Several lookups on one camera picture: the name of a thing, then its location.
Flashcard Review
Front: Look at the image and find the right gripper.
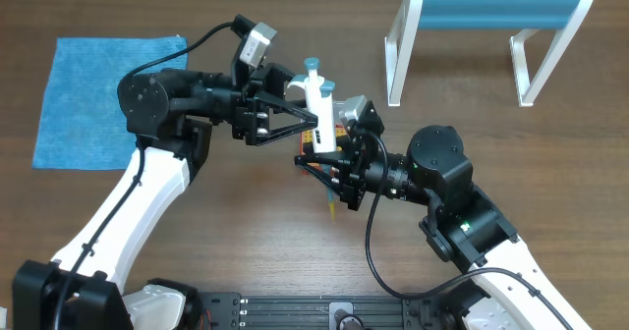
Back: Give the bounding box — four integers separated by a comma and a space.
293, 123, 385, 212

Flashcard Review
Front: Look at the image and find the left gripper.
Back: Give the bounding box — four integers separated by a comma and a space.
230, 63, 319, 147

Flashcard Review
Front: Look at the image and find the white pipette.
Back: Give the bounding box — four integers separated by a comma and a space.
286, 56, 341, 221

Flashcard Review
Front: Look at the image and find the red and yellow tip box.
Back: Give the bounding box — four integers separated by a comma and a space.
297, 125, 348, 175

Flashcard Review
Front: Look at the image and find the blue cloth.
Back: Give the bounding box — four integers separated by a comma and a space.
30, 35, 190, 171

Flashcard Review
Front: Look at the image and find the white and blue stand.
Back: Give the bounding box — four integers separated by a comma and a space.
383, 0, 597, 109

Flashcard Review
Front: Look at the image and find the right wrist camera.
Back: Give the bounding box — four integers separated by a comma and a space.
337, 94, 369, 127

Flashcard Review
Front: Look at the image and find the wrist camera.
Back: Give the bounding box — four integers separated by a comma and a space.
337, 94, 369, 127
242, 22, 278, 70

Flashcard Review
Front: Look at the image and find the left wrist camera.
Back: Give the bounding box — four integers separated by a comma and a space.
242, 22, 278, 70

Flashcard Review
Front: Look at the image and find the black cable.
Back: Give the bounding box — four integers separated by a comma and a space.
364, 131, 576, 330
125, 21, 248, 83

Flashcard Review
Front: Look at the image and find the mounting rail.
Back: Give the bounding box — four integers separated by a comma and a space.
196, 291, 446, 330

